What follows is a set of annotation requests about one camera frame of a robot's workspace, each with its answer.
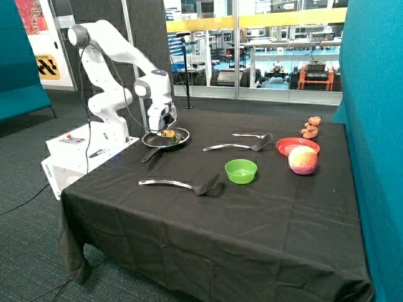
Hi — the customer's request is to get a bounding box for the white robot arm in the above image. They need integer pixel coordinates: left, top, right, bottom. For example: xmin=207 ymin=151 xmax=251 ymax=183
xmin=67 ymin=20 xmax=177 ymax=142

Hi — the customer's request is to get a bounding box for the red poster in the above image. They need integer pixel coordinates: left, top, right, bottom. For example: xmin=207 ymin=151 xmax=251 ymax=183
xmin=15 ymin=0 xmax=49 ymax=35

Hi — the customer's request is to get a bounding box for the teal sofa left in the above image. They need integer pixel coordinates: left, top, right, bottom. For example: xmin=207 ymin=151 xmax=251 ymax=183
xmin=1 ymin=1 xmax=52 ymax=121

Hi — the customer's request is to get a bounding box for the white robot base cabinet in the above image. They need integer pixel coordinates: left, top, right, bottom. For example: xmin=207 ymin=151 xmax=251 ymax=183
xmin=41 ymin=121 xmax=139 ymax=200

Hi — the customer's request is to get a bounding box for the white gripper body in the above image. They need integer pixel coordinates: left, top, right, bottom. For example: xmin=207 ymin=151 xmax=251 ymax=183
xmin=147 ymin=103 xmax=177 ymax=131

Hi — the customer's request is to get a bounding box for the black frying pan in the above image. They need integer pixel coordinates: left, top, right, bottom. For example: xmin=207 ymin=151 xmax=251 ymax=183
xmin=142 ymin=127 xmax=190 ymax=163

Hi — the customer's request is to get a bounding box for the middle black slotted spatula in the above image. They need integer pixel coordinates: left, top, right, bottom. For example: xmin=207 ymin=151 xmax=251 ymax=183
xmin=203 ymin=133 xmax=273 ymax=152

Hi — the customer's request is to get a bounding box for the brown teddy bear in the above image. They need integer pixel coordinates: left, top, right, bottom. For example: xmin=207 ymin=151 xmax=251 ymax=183
xmin=300 ymin=116 xmax=322 ymax=139

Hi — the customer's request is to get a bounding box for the black tripod stand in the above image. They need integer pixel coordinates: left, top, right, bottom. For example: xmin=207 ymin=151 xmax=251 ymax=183
xmin=176 ymin=31 xmax=193 ymax=109

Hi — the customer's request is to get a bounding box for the yellow black warning sign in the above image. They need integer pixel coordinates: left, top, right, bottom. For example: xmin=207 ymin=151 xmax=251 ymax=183
xmin=35 ymin=55 xmax=60 ymax=81

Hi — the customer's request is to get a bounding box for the red plastic plate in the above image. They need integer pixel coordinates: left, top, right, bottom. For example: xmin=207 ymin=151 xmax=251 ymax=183
xmin=276 ymin=137 xmax=321 ymax=157

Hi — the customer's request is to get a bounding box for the black floor cable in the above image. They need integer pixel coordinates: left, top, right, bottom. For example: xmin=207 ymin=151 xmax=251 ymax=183
xmin=0 ymin=184 xmax=50 ymax=216

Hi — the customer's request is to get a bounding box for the black slotted spatula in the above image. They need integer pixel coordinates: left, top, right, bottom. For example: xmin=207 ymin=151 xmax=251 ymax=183
xmin=203 ymin=133 xmax=273 ymax=152
xmin=138 ymin=173 xmax=220 ymax=196

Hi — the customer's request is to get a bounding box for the black tablecloth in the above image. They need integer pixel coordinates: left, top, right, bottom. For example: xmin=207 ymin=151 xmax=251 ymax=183
xmin=57 ymin=110 xmax=374 ymax=301

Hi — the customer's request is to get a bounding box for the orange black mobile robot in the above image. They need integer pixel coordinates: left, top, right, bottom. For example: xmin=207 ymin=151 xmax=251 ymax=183
xmin=297 ymin=61 xmax=342 ymax=92

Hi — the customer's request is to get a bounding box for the teal partition right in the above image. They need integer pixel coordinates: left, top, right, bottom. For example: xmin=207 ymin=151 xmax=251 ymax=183
xmin=333 ymin=1 xmax=402 ymax=301

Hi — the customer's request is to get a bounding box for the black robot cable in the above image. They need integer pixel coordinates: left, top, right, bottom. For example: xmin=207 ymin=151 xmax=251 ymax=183
xmin=77 ymin=42 xmax=158 ymax=174

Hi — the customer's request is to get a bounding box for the near black slotted spatula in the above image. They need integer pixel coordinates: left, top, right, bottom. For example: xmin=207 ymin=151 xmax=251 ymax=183
xmin=138 ymin=173 xmax=220 ymax=196

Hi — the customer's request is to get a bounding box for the yellow toy corn cob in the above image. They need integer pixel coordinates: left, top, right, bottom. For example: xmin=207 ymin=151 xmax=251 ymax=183
xmin=160 ymin=130 xmax=176 ymax=138

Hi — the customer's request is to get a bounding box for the multicolour soft ball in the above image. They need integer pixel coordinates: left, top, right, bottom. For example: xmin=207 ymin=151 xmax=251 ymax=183
xmin=288 ymin=146 xmax=317 ymax=175

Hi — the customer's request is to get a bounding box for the green toy bell pepper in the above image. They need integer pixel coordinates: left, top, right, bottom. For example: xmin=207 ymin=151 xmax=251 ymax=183
xmin=171 ymin=133 xmax=181 ymax=145

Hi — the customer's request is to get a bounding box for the green plastic bowl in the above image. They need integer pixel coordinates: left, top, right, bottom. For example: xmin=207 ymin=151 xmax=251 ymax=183
xmin=225 ymin=159 xmax=258 ymax=184

